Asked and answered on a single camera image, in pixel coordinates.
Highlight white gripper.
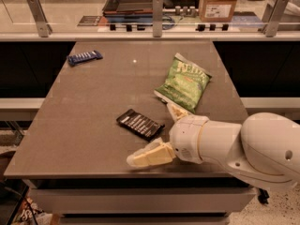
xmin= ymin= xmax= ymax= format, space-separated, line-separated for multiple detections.
xmin=127 ymin=103 xmax=209 ymax=168

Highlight black chocolate rxbar wrapper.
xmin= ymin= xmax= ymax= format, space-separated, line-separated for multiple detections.
xmin=116 ymin=109 xmax=165 ymax=142

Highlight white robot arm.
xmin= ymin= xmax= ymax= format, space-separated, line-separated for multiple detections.
xmin=127 ymin=103 xmax=300 ymax=190

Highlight blue blueberry rxbar wrapper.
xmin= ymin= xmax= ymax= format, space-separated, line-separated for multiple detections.
xmin=67 ymin=51 xmax=103 ymax=67

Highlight green kettle chips bag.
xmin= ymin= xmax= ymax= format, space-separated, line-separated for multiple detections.
xmin=154 ymin=53 xmax=212 ymax=113

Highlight grey table drawer front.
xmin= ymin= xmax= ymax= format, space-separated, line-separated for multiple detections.
xmin=30 ymin=187 xmax=256 ymax=214

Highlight brown cardboard box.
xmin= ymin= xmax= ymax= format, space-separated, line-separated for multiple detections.
xmin=199 ymin=0 xmax=237 ymax=23

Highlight dark open tray box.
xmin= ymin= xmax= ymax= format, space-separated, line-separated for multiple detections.
xmin=102 ymin=0 xmax=153 ymax=15

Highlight colourful snack bag on floor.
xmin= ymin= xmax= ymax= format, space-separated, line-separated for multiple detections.
xmin=11 ymin=198 xmax=53 ymax=225

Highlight middle metal glass bracket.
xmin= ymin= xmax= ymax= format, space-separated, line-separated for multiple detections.
xmin=153 ymin=0 xmax=163 ymax=38

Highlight metal glass bracket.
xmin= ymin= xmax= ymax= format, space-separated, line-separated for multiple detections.
xmin=26 ymin=0 xmax=52 ymax=38
xmin=262 ymin=0 xmax=289 ymax=38
xmin=153 ymin=0 xmax=163 ymax=38

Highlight left metal glass bracket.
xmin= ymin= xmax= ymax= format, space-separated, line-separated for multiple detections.
xmin=26 ymin=0 xmax=52 ymax=38

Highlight right metal glass bracket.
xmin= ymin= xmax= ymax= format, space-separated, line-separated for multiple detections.
xmin=262 ymin=0 xmax=289 ymax=38

